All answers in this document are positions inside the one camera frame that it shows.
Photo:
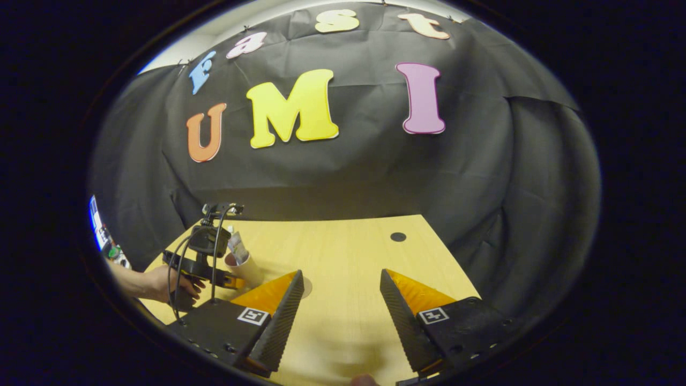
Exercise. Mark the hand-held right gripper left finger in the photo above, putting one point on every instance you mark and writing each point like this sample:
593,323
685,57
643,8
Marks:
281,321

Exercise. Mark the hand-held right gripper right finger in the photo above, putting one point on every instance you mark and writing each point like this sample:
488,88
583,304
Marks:
404,321

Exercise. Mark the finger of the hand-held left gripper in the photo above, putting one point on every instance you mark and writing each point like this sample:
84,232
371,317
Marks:
231,282

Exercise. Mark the beige cup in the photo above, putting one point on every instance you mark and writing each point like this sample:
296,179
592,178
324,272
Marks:
249,271

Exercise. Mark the white toothpaste tube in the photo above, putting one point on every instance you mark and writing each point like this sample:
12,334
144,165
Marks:
237,249

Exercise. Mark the round brown coaster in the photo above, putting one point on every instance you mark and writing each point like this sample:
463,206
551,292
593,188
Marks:
306,288

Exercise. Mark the wooden desktop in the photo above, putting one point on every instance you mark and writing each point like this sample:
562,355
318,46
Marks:
348,252

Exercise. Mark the white side desk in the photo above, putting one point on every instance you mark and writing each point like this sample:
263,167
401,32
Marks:
122,261

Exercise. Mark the small green item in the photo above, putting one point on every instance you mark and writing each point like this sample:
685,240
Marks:
113,251

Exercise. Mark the computer monitor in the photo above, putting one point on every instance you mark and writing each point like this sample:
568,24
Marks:
97,225

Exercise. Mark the black backdrop cloth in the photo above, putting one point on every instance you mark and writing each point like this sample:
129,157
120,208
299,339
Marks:
348,171

